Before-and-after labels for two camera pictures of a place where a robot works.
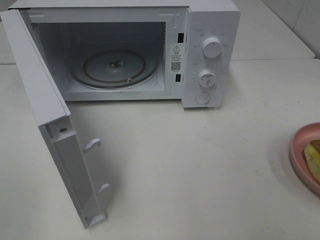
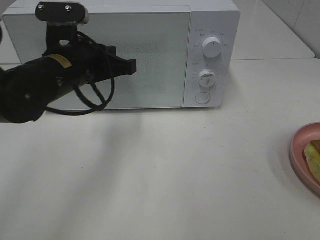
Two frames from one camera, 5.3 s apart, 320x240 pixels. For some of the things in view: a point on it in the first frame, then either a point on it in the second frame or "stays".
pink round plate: [300, 139] stays
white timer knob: [207, 78] stays
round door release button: [202, 98] stays
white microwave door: [76, 196] -> [158, 37]
